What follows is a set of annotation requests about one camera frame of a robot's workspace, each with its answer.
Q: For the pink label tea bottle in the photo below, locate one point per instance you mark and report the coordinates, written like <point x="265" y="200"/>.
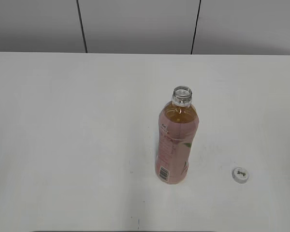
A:
<point x="178" y="123"/>

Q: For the white bottle cap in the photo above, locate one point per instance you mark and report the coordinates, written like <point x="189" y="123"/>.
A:
<point x="240" y="175"/>

